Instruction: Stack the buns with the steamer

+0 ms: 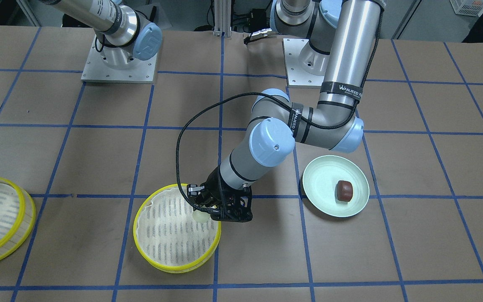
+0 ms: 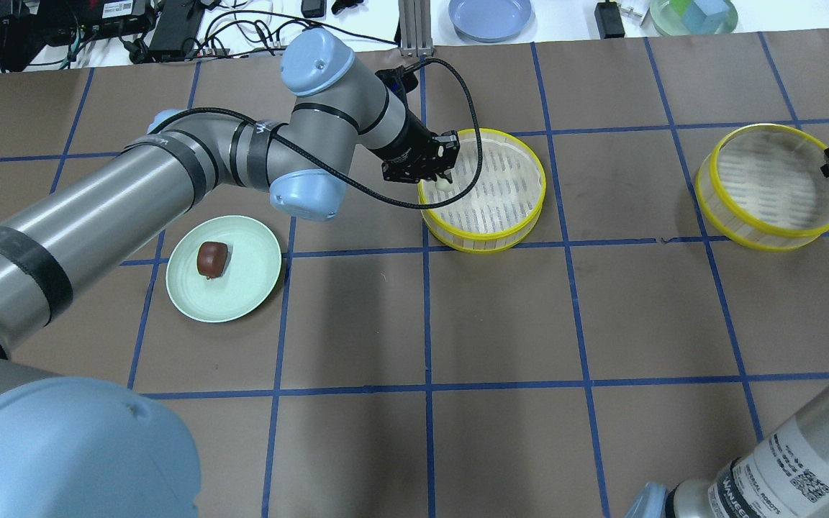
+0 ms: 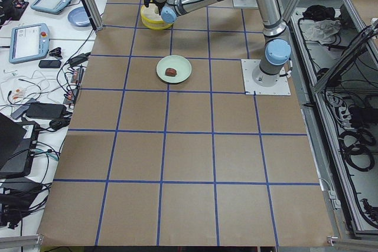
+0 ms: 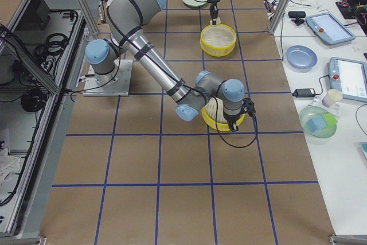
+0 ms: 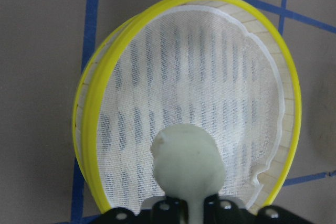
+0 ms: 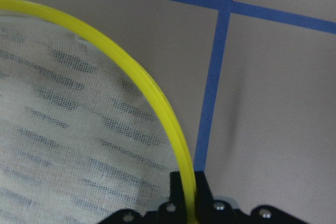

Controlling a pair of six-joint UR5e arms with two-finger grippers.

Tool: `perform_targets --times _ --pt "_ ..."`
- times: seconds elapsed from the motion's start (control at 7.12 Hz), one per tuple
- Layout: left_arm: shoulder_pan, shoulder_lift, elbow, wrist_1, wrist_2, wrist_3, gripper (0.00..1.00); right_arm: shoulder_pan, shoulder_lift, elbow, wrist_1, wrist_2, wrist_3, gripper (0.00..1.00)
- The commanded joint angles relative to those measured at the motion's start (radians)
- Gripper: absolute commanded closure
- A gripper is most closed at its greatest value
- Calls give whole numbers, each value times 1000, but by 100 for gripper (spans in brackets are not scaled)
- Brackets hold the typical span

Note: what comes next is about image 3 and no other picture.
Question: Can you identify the black power adapter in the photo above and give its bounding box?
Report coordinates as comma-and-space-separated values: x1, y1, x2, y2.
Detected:
25, 103, 66, 119

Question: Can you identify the blue teach pendant near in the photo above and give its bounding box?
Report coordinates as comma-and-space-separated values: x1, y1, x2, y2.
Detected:
9, 23, 50, 64

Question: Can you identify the blue plate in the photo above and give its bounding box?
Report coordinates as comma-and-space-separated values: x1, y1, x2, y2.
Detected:
67, 6, 91, 27

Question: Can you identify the black phone device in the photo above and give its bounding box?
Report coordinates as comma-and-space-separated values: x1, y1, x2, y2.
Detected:
38, 60, 61, 69

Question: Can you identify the brown bun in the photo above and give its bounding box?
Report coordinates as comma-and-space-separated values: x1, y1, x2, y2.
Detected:
165, 68, 177, 77

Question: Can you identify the white crumpled cloth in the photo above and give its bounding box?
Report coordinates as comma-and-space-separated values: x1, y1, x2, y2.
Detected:
304, 19, 341, 44

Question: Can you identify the yellow steamer basket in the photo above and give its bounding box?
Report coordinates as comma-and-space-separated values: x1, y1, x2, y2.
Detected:
141, 4, 173, 30

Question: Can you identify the black laptop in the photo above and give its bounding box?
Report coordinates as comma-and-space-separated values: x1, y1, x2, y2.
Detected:
1, 114, 40, 179

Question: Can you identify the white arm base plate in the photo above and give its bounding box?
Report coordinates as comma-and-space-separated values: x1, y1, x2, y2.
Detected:
241, 59, 291, 96

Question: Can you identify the pale green plate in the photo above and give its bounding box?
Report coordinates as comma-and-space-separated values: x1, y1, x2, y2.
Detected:
156, 55, 192, 84

